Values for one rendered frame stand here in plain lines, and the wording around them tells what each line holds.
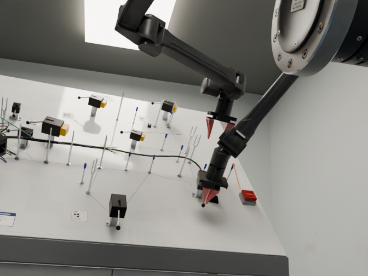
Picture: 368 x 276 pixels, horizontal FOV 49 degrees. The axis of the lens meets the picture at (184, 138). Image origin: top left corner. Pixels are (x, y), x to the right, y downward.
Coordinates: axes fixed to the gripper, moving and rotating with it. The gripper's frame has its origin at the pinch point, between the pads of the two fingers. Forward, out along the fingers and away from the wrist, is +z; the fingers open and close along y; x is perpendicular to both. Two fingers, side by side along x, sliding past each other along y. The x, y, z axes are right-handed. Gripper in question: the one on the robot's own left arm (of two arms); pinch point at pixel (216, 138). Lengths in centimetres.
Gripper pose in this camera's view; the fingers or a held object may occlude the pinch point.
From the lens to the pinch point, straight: 148.5
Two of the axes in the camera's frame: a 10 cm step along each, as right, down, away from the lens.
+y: -9.6, -2.4, -1.2
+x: 1.1, 0.9, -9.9
